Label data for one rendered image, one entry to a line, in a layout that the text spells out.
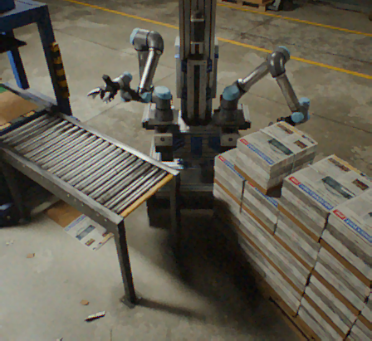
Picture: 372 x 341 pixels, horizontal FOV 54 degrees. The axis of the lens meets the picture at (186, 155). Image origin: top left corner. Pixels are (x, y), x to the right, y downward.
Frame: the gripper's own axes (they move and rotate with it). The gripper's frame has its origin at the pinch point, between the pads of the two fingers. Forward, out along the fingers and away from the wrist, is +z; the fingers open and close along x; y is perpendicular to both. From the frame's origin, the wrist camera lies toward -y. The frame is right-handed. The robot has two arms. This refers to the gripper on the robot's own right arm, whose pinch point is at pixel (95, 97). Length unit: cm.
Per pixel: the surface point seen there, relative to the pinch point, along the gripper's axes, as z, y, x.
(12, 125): 1, 54, 80
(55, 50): -46, 9, 72
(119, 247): 48, 59, -48
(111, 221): 47, 39, -42
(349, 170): -18, 1, -147
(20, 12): -31, -21, 84
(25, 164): 32, 48, 36
